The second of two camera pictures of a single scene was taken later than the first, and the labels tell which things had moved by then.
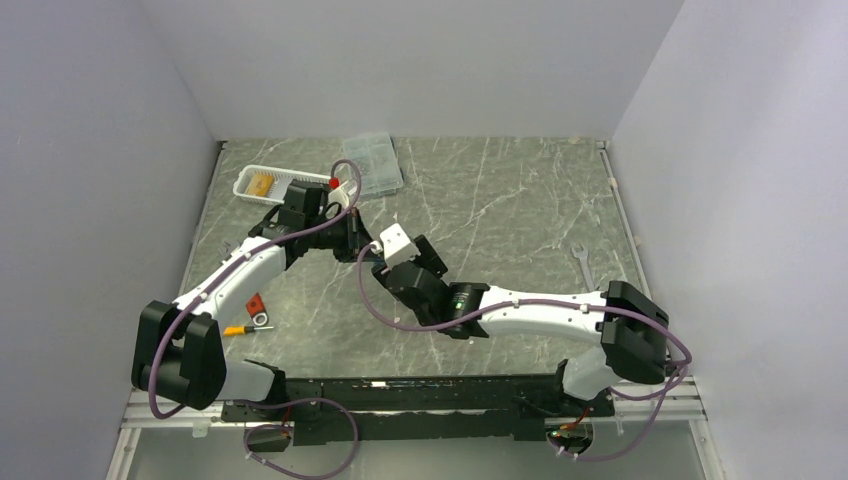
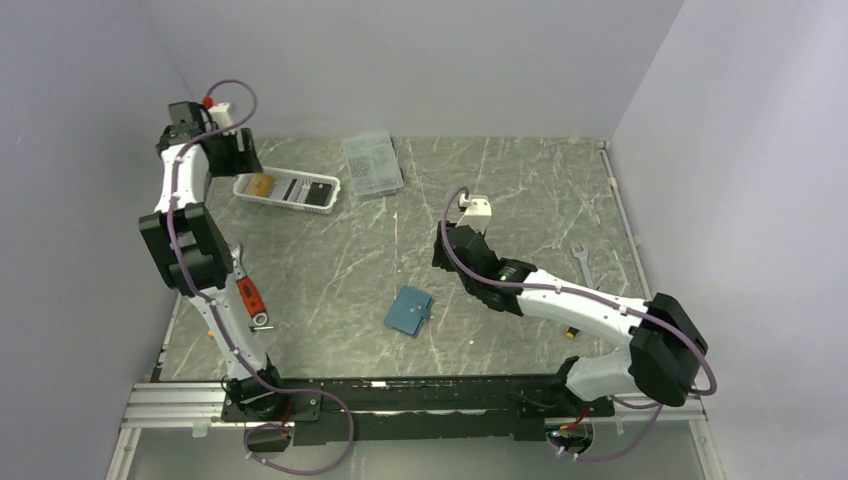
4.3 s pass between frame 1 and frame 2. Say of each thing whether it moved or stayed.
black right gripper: moved
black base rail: stayed
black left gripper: moved
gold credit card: stayed
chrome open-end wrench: stayed
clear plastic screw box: stayed
